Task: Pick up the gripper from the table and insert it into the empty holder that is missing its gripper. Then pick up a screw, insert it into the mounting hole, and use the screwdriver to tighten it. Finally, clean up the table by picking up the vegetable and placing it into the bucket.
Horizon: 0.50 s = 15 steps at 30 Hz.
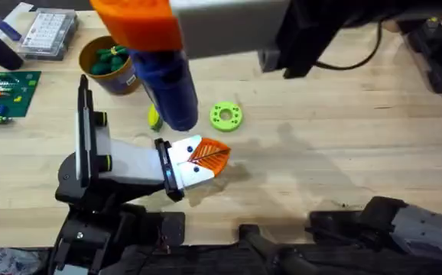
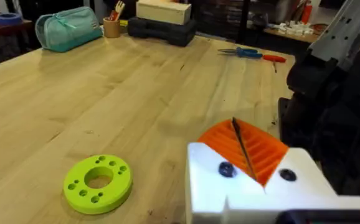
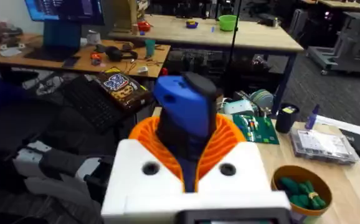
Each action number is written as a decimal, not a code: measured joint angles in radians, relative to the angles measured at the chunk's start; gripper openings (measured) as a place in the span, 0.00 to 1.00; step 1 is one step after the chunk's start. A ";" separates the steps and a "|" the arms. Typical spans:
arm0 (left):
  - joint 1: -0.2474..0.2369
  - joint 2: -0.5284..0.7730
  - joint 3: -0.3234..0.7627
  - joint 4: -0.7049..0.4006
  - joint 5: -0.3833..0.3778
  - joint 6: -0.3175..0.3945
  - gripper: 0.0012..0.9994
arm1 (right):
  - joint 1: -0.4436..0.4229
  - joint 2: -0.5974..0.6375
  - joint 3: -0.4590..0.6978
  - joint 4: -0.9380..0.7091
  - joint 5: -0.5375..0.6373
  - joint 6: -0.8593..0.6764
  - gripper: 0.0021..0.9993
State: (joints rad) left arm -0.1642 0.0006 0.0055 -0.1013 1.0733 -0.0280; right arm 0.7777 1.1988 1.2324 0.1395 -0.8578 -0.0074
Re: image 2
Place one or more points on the left gripper white and orange finger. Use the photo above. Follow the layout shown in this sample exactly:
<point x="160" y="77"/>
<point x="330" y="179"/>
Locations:
<point x="208" y="183"/>

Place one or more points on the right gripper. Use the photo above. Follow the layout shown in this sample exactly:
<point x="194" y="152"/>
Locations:
<point x="332" y="124"/>

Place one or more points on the green disc with holes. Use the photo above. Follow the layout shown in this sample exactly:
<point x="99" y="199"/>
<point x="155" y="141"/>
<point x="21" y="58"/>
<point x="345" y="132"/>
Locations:
<point x="111" y="199"/>

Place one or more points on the wooden side table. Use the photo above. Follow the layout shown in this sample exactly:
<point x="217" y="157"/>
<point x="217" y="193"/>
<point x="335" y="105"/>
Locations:
<point x="292" y="36"/>

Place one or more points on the heap of white parts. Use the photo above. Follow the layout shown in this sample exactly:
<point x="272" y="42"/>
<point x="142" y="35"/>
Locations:
<point x="293" y="28"/>

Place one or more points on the black tool case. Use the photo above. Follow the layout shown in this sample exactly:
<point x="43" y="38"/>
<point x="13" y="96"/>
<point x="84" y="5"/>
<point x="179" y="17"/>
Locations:
<point x="161" y="31"/>

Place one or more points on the beige box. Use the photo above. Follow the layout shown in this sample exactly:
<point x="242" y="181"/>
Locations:
<point x="162" y="12"/>

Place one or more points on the brown cup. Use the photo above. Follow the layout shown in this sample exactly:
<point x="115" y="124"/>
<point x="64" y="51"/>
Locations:
<point x="111" y="29"/>

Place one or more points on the wooden fork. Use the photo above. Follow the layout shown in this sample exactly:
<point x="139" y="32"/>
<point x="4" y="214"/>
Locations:
<point x="120" y="7"/>

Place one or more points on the teal zip bag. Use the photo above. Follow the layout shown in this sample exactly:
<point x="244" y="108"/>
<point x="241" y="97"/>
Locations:
<point x="68" y="31"/>

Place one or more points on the dark side table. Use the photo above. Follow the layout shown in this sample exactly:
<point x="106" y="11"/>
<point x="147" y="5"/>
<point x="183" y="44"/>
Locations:
<point x="5" y="31"/>

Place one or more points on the blue tape roll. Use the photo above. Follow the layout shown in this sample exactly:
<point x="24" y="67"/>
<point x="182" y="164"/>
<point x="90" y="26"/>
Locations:
<point x="7" y="19"/>

